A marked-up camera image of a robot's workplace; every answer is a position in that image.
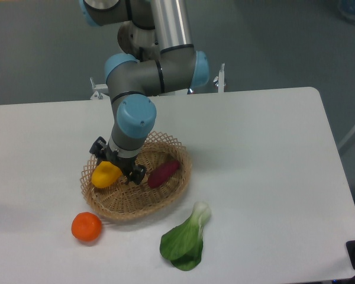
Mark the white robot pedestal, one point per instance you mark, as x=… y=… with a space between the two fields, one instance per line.
x=143 y=45

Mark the woven wicker basket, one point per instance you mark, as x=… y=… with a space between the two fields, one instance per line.
x=125 y=202

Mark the blue object in corner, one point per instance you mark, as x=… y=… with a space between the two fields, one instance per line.
x=347 y=10

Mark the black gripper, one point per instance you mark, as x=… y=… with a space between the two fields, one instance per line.
x=133 y=172

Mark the orange tangerine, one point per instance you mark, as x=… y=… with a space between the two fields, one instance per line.
x=86 y=227

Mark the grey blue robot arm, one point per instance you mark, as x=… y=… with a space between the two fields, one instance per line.
x=161 y=59

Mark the yellow mango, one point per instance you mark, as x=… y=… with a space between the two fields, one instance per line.
x=105 y=174

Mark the purple sweet potato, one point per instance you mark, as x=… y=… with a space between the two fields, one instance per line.
x=162 y=173

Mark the white bracket with bolt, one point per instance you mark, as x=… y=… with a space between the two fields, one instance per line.
x=219 y=80

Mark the green bok choy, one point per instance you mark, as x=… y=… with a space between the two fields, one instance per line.
x=183 y=244

